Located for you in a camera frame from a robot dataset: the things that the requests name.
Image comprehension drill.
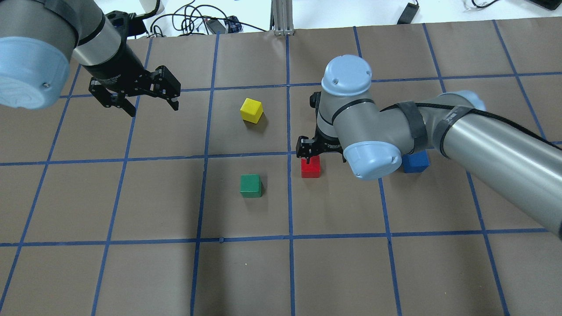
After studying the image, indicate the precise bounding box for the black cable bundle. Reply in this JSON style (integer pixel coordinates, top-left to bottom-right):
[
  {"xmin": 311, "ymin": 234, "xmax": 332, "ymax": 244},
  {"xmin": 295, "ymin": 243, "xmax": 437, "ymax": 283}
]
[{"xmin": 134, "ymin": 4, "xmax": 267, "ymax": 40}]

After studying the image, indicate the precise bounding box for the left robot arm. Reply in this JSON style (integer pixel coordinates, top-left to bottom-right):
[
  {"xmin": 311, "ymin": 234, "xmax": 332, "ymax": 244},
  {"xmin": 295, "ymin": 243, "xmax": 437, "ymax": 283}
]
[{"xmin": 0, "ymin": 0, "xmax": 181, "ymax": 117}]

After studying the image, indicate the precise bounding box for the aluminium frame post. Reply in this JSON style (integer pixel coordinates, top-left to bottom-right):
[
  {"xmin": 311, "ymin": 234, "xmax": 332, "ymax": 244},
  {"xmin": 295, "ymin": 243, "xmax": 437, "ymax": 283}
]
[{"xmin": 270, "ymin": 0, "xmax": 295, "ymax": 36}]

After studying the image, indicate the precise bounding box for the brown paper table mat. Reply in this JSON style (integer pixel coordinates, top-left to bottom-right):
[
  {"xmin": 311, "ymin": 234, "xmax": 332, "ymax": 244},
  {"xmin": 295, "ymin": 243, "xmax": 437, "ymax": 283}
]
[{"xmin": 1, "ymin": 17, "xmax": 561, "ymax": 316}]

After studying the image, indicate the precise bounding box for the red wooden block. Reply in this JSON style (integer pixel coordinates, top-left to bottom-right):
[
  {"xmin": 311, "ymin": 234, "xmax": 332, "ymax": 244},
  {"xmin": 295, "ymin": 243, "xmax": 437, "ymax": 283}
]
[{"xmin": 300, "ymin": 155, "xmax": 321, "ymax": 179}]

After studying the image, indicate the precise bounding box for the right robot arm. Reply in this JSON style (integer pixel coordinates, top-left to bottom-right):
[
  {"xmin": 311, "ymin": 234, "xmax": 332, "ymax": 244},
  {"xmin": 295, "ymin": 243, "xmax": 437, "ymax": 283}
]
[{"xmin": 295, "ymin": 54, "xmax": 562, "ymax": 237}]

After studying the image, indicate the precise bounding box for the yellow wooden block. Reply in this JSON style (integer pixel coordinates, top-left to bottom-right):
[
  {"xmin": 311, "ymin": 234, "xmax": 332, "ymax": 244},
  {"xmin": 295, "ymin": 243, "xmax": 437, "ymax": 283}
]
[{"xmin": 240, "ymin": 98, "xmax": 263, "ymax": 124}]

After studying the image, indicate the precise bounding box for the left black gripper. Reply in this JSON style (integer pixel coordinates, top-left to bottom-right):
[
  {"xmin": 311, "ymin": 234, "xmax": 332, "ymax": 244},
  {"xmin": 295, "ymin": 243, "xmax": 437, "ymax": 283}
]
[{"xmin": 82, "ymin": 11, "xmax": 181, "ymax": 118}]

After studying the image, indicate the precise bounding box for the green wooden block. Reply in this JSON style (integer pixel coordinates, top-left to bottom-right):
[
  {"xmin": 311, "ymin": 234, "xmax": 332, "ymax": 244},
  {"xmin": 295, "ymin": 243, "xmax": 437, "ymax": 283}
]
[{"xmin": 239, "ymin": 174, "xmax": 263, "ymax": 198}]

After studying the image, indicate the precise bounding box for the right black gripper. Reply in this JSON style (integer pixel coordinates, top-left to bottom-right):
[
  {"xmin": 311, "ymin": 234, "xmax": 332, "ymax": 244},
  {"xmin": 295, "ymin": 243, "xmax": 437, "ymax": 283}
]
[{"xmin": 296, "ymin": 91, "xmax": 348, "ymax": 165}]

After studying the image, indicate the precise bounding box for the black power adapter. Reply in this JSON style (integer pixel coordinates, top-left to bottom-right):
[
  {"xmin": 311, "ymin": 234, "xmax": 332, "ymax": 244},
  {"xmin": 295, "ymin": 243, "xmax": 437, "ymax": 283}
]
[{"xmin": 397, "ymin": 2, "xmax": 419, "ymax": 25}]

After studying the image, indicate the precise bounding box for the blue wooden block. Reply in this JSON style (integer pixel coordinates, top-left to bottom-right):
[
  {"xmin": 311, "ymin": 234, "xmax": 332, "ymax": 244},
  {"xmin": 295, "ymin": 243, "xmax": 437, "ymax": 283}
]
[{"xmin": 402, "ymin": 150, "xmax": 430, "ymax": 174}]

